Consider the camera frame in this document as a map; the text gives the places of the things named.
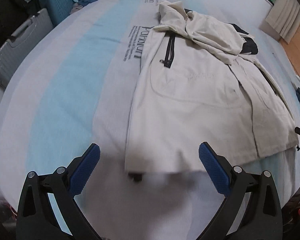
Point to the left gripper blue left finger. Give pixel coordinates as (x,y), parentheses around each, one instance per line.
(82,167)

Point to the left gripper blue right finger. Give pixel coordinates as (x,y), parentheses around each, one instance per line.
(217,167)

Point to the beige and black hooded jacket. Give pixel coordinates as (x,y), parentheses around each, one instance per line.
(200,81)

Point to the right beige curtain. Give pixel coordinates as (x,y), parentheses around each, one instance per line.
(282,20)

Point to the grey hard suitcase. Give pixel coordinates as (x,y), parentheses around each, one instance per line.
(20,44)

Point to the teal hard suitcase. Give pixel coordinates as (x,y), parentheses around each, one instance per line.
(58,10)

